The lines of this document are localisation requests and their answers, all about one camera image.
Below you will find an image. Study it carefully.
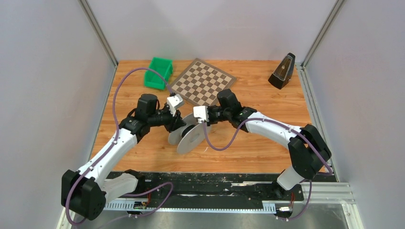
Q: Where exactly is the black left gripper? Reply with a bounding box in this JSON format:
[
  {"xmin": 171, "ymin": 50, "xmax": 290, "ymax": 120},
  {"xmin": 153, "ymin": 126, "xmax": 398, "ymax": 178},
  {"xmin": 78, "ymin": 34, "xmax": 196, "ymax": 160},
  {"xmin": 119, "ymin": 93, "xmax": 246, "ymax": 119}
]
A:
[{"xmin": 148, "ymin": 104, "xmax": 187, "ymax": 133}]

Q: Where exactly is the white perforated cable spool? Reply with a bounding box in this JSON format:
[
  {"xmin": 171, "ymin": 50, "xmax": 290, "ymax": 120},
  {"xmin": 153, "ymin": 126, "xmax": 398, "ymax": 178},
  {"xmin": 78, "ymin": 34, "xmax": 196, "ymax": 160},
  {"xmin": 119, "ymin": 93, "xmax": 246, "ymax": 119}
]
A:
[{"xmin": 168, "ymin": 113, "xmax": 206, "ymax": 154}]

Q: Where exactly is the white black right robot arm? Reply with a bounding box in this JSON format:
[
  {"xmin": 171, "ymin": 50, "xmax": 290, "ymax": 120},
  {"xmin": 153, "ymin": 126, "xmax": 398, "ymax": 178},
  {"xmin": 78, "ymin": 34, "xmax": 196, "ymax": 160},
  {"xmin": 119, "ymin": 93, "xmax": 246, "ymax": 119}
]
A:
[{"xmin": 197, "ymin": 89, "xmax": 333, "ymax": 199}]

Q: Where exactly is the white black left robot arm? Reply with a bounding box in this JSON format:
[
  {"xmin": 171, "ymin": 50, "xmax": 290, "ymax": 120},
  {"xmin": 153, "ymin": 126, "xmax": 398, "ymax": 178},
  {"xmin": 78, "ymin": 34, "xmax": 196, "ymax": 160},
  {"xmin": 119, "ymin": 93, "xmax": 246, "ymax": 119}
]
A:
[{"xmin": 61, "ymin": 93, "xmax": 186, "ymax": 220}]

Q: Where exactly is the wooden chessboard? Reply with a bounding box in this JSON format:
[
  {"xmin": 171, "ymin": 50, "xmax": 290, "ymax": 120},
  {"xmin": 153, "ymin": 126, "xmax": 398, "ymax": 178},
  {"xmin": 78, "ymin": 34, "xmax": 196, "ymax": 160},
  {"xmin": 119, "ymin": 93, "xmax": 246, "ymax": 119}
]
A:
[{"xmin": 171, "ymin": 58, "xmax": 236, "ymax": 106}]

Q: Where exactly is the green plastic bin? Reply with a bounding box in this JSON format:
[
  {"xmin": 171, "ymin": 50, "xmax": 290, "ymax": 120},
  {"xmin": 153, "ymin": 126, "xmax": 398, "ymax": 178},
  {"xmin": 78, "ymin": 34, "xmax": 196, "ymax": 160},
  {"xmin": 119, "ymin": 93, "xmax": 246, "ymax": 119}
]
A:
[{"xmin": 144, "ymin": 57, "xmax": 173, "ymax": 90}]

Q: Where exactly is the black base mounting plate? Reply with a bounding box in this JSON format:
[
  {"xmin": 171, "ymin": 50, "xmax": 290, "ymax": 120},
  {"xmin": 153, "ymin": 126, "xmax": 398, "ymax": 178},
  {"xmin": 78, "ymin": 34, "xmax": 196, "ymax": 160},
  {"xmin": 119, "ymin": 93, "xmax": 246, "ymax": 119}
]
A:
[{"xmin": 114, "ymin": 172, "xmax": 304, "ymax": 210}]

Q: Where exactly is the black wooden metronome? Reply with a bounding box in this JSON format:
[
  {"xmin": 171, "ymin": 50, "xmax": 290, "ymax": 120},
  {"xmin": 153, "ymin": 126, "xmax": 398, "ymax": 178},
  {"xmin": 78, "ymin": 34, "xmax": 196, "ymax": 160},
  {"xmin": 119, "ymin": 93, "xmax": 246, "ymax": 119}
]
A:
[{"xmin": 268, "ymin": 53, "xmax": 296, "ymax": 90}]

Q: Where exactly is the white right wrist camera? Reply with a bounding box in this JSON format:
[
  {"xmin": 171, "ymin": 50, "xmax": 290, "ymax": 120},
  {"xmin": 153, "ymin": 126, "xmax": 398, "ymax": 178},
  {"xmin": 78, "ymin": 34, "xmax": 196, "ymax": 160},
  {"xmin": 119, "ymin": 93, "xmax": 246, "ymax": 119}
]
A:
[{"xmin": 193, "ymin": 105, "xmax": 209, "ymax": 124}]

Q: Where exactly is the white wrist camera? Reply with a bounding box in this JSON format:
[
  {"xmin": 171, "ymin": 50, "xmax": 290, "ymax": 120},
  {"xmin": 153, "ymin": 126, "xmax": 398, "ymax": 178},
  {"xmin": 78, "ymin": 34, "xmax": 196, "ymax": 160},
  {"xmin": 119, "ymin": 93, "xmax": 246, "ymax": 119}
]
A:
[
  {"xmin": 193, "ymin": 105, "xmax": 209, "ymax": 124},
  {"xmin": 166, "ymin": 94, "xmax": 184, "ymax": 116}
]

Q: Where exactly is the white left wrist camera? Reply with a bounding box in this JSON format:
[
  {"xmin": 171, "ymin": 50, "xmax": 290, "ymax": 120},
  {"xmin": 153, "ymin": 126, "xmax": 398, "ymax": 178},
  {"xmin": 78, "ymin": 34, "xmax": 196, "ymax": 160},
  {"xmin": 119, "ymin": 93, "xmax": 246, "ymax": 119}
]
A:
[{"xmin": 166, "ymin": 94, "xmax": 184, "ymax": 116}]

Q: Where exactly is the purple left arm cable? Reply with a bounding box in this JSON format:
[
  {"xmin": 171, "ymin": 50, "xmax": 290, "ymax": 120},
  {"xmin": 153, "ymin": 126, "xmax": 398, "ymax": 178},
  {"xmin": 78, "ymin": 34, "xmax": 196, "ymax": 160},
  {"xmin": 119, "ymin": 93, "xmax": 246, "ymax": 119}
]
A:
[{"xmin": 64, "ymin": 67, "xmax": 175, "ymax": 229}]

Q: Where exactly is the slotted white cable duct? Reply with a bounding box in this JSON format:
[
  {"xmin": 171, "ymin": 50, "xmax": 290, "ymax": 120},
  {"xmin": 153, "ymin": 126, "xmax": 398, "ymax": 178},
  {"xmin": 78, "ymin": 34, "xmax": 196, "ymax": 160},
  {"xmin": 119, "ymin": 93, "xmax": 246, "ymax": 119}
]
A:
[{"xmin": 104, "ymin": 199, "xmax": 277, "ymax": 214}]

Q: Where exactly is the left aluminium frame post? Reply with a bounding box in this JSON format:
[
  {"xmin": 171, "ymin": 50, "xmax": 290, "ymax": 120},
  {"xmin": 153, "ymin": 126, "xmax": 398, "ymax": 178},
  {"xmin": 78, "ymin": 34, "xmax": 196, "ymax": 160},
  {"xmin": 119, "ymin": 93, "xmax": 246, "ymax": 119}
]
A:
[{"xmin": 78, "ymin": 0, "xmax": 118, "ymax": 68}]

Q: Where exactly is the aluminium frame post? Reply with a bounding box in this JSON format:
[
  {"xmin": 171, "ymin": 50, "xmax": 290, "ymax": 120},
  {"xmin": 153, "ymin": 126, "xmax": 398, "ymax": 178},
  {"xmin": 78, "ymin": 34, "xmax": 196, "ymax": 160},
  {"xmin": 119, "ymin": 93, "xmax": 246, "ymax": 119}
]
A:
[
  {"xmin": 301, "ymin": 0, "xmax": 346, "ymax": 68},
  {"xmin": 78, "ymin": 0, "xmax": 118, "ymax": 68}
]

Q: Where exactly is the right aluminium frame post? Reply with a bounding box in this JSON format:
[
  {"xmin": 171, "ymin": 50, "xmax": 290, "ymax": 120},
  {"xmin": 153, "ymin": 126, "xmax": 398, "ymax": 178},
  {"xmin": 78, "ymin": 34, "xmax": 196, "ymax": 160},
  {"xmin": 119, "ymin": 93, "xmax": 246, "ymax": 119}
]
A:
[{"xmin": 301, "ymin": 0, "xmax": 346, "ymax": 68}]

